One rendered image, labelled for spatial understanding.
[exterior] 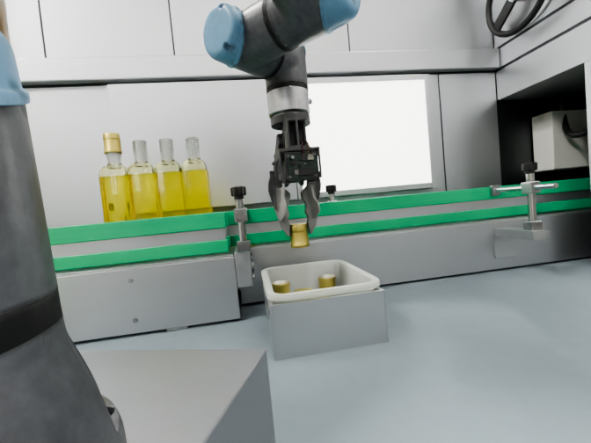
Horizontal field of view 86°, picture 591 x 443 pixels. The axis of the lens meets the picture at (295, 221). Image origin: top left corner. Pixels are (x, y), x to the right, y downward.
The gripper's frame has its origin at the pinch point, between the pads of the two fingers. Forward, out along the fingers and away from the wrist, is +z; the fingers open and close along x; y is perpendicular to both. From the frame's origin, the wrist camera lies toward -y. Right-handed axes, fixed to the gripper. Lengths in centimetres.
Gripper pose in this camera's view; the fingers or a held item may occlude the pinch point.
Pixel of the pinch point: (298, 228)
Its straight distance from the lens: 60.2
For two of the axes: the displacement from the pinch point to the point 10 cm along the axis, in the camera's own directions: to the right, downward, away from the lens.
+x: 9.8, -1.0, 1.9
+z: 1.0, 9.9, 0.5
